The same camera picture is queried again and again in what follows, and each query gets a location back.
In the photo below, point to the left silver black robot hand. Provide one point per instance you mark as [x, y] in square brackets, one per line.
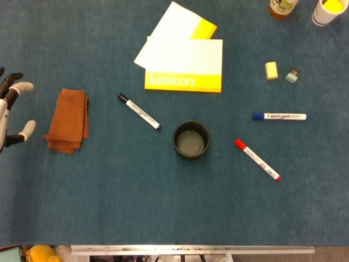
[3, 117]

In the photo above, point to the black cap whiteboard marker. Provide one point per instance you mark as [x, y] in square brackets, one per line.
[139, 111]

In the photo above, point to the red cap whiteboard marker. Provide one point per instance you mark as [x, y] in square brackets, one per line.
[257, 159]

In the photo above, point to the blue cap whiteboard marker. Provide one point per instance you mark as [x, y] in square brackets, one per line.
[280, 116]

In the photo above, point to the black round cup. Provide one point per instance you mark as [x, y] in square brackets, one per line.
[191, 157]

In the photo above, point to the brown folded cloth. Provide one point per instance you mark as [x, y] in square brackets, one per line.
[68, 120]

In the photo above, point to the teal flat box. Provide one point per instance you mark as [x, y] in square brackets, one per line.
[9, 255]

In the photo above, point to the yellow soft object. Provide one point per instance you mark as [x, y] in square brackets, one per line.
[41, 253]

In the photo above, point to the blue felt table cover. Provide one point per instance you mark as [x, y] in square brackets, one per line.
[136, 191]

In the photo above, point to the yellow white Lexicon notebook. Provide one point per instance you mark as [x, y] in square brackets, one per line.
[182, 60]

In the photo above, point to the yellow white plain notebook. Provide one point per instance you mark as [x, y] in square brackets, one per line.
[174, 21]

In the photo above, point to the cream eraser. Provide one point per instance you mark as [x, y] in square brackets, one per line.
[271, 71]

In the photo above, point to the tea bottle with green label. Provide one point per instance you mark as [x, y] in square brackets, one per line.
[279, 12]

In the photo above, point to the white paper cup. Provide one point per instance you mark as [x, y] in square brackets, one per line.
[321, 16]

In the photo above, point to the aluminium frame rail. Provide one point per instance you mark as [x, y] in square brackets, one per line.
[191, 249]

